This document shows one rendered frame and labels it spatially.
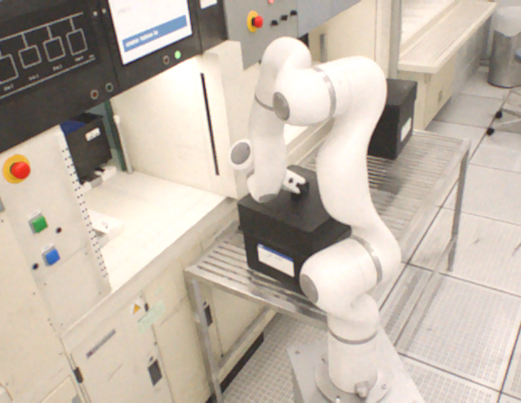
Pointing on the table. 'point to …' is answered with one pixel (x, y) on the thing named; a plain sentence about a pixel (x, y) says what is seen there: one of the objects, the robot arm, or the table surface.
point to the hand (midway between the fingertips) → (297, 189)
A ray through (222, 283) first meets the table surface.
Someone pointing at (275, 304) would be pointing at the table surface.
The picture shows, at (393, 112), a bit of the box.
